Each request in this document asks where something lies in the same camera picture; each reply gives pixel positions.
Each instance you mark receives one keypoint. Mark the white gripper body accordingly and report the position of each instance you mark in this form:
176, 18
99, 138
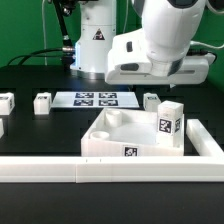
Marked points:
127, 63

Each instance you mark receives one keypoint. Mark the white square tabletop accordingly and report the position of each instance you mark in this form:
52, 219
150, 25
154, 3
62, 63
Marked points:
124, 133

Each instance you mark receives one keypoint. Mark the white L-shaped fence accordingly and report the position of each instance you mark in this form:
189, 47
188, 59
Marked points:
206, 166

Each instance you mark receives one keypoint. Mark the white part at left edge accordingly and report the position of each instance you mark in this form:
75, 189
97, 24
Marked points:
1, 128

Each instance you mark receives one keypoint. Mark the white marker base plate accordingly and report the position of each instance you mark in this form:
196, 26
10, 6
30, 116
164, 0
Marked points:
95, 100

